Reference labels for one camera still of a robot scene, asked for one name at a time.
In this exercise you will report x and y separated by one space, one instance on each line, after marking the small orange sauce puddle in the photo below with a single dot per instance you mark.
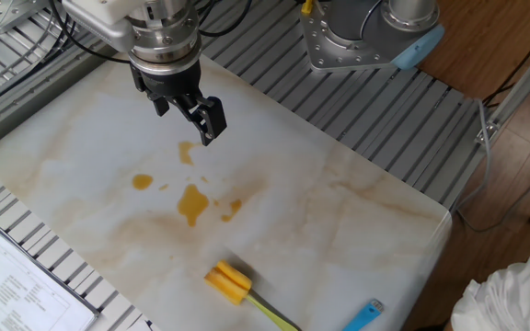
233 209

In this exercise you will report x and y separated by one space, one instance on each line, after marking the large orange sauce puddle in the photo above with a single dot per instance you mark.
192 204

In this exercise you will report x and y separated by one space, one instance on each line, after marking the white marble table board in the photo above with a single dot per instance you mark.
315 230

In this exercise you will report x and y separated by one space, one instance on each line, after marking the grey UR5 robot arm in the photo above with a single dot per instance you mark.
371 32

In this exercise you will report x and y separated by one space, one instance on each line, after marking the yellow plastic clip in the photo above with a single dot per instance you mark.
307 6

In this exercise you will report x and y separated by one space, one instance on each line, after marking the perforated silver metal plate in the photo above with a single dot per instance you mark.
3 14

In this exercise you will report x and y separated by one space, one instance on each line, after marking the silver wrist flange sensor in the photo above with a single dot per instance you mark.
164 41

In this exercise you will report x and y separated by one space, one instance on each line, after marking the white shirt sleeve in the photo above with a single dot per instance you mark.
513 299

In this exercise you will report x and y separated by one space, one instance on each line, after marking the round orange sauce puddle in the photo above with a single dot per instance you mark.
142 181

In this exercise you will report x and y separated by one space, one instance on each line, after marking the aluminium frame bar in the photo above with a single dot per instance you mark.
522 87

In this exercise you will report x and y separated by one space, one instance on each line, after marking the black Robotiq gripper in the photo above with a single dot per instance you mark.
168 80

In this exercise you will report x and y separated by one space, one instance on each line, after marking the elongated orange sauce puddle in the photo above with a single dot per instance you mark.
184 151

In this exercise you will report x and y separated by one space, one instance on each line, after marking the white plastic wrist mount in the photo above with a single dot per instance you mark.
99 18

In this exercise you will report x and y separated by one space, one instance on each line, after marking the paper sheet with printed table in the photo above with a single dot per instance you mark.
12 285

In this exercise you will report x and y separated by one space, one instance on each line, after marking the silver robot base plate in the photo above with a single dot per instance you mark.
320 41

